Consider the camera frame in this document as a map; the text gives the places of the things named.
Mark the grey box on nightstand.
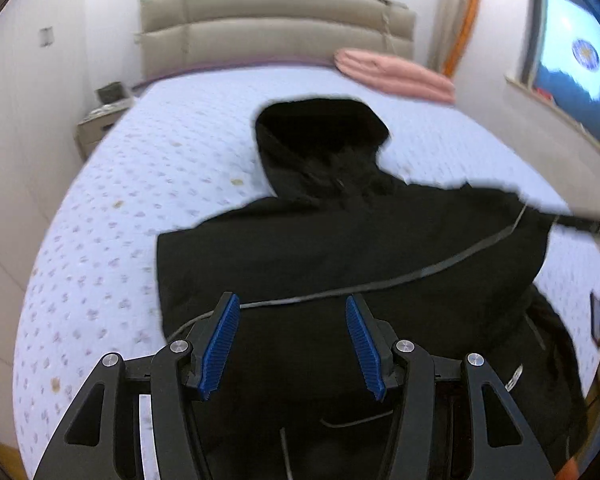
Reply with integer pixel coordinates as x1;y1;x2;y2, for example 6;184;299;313
95;81;131;106

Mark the bed with floral sheet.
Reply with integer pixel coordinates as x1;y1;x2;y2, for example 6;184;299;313
12;57;600;480

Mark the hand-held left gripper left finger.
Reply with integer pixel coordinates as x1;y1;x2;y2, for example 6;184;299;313
32;292;241;480

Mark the black hooded jacket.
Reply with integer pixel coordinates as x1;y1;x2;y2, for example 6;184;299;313
155;97;600;480

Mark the beige nightstand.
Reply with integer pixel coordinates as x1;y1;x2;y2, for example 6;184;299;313
75;100;133;161

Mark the beige and orange curtain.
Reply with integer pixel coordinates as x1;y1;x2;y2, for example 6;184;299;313
427;0;486;78

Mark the pink folded blanket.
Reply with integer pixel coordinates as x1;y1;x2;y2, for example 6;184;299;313
334;47;457;105

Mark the beige padded headboard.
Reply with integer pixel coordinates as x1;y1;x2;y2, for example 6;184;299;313
134;0;417;86

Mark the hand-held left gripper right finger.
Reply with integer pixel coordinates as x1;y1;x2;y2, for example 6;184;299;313
345;293;556;480

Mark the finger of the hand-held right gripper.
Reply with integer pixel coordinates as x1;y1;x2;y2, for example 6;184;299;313
555;214;600;237

